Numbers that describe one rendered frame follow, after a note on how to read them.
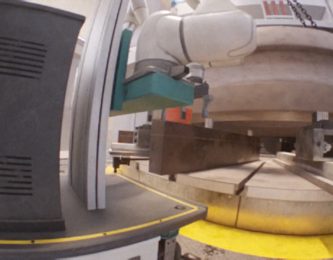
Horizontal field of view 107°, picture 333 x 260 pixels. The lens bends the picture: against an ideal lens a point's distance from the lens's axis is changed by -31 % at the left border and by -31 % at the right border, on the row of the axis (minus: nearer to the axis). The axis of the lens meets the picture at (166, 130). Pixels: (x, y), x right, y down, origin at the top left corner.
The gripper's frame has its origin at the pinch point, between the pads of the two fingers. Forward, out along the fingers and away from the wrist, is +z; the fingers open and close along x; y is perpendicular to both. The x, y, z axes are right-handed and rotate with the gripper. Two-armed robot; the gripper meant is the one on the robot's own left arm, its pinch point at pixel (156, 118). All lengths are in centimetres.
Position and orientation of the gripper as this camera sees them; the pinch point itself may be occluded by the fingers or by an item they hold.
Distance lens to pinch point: 103.4
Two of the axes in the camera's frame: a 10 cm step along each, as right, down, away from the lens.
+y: 7.5, 0.9, 6.5
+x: -6.6, 0.0, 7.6
